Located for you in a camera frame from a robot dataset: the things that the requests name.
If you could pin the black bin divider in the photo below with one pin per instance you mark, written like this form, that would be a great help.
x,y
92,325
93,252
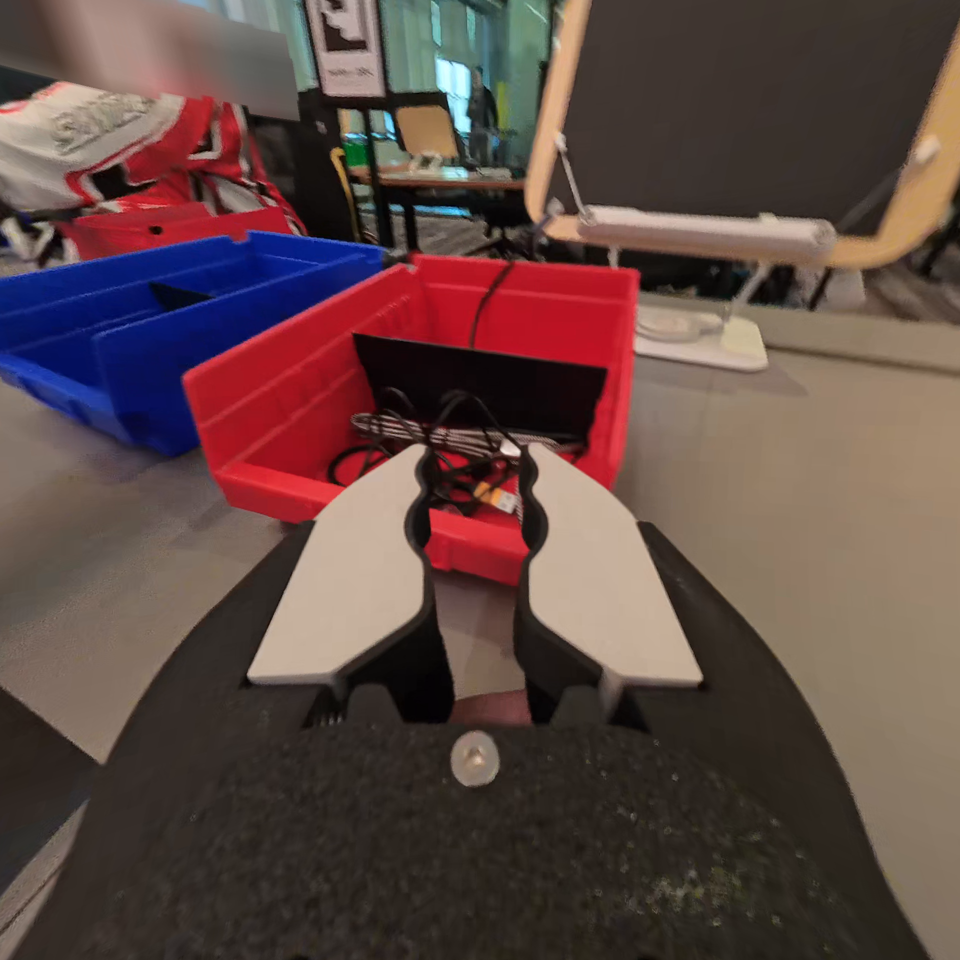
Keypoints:
x,y
487,382

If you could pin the blue plastic bin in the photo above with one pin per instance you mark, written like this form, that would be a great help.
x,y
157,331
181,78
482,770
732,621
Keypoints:
x,y
150,390

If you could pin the white light bar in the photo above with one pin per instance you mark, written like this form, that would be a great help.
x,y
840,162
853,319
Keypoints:
x,y
712,232

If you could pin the wood-framed black panel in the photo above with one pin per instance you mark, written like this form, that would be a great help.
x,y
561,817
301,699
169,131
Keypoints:
x,y
750,97

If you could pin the black sign easel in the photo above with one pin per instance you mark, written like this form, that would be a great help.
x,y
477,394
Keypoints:
x,y
315,150

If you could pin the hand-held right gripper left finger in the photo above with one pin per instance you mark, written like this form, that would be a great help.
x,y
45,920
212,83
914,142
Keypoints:
x,y
352,600

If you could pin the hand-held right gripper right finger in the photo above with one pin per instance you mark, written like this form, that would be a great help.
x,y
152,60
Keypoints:
x,y
607,600

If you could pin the red plastic bin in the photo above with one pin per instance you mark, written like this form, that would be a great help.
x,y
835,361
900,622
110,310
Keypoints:
x,y
285,420
187,229

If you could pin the tag pattern sign board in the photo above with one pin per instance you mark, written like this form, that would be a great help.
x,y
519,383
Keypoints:
x,y
345,75

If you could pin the orange usb plug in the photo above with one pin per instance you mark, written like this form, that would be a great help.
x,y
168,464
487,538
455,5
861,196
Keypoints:
x,y
499,499

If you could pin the white panel stand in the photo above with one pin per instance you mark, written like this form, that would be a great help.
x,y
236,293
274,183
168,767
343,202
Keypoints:
x,y
742,349

